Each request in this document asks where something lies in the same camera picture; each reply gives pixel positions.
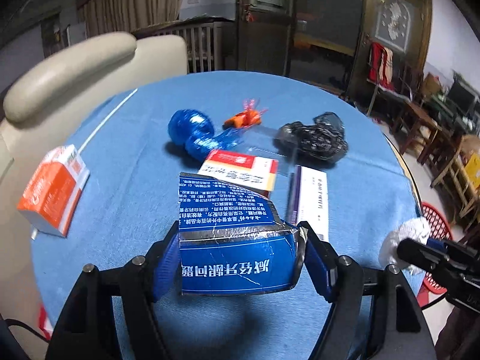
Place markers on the wooden slatted crib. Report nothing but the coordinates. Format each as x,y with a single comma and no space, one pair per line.
211,41

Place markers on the small blue toothpaste box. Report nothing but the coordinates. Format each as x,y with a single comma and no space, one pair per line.
233,241

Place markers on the white purple slim box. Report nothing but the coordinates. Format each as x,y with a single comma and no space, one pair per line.
308,200

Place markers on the orange candy wrapper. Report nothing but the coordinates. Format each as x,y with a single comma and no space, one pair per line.
249,117

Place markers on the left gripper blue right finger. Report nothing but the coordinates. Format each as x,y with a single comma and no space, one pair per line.
321,263

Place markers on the blue table cloth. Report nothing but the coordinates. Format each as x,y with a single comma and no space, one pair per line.
130,201

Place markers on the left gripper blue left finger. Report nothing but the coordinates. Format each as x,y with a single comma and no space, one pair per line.
166,261

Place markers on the black crumpled plastic bag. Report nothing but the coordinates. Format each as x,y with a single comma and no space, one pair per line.
323,140

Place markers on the white thin stick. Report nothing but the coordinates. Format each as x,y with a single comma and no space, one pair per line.
92,135

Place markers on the red plastic mesh basket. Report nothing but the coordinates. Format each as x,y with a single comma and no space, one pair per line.
439,230

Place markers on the right hand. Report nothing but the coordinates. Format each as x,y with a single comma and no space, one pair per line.
459,339

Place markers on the beige leather sofa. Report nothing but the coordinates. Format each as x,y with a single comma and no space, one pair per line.
42,109

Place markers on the orange white medicine box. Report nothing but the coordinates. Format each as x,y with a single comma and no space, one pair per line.
51,195

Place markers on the chair with red clothes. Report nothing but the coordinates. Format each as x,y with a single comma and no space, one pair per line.
380,70

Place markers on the blue crumpled foil wrapper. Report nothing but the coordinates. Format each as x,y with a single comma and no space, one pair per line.
193,131

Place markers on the red yellow white medicine box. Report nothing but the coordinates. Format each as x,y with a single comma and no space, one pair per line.
248,171

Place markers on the wooden glass door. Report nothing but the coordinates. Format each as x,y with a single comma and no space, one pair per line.
264,34

